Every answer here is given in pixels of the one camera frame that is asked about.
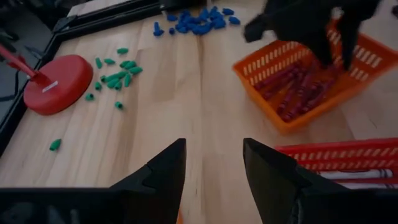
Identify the grey crayon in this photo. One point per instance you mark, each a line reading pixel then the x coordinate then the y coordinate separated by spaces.
pixel 354 174

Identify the red plastic basket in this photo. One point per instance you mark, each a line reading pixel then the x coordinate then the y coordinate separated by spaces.
pixel 342 147

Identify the blue plastic cap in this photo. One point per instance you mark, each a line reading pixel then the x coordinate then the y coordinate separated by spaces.
pixel 204 14
pixel 219 23
pixel 182 28
pixel 172 17
pixel 214 11
pixel 171 30
pixel 157 28
pixel 234 20
pixel 201 29
pixel 185 14
pixel 228 11
pixel 189 21

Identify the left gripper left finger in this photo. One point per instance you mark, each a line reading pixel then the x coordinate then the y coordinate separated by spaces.
pixel 155 199

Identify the purple crayon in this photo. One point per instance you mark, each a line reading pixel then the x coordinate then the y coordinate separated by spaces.
pixel 276 76
pixel 295 109
pixel 280 87
pixel 317 96
pixel 293 93

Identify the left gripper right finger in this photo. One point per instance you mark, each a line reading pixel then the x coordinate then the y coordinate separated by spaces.
pixel 280 199

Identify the orange plastic basket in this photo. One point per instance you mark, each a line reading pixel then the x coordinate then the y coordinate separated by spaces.
pixel 261 105

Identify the red desk lamp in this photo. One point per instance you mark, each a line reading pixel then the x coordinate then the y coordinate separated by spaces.
pixel 59 84

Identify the green plastic cap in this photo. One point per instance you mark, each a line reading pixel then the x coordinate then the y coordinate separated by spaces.
pixel 122 50
pixel 118 86
pixel 112 83
pixel 55 144
pixel 119 105
pixel 98 85
pixel 98 63
pixel 105 78
pixel 128 64
pixel 127 80
pixel 119 74
pixel 136 70
pixel 109 61
pixel 89 97

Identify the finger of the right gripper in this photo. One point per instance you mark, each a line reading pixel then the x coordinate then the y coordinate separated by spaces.
pixel 323 53
pixel 348 43

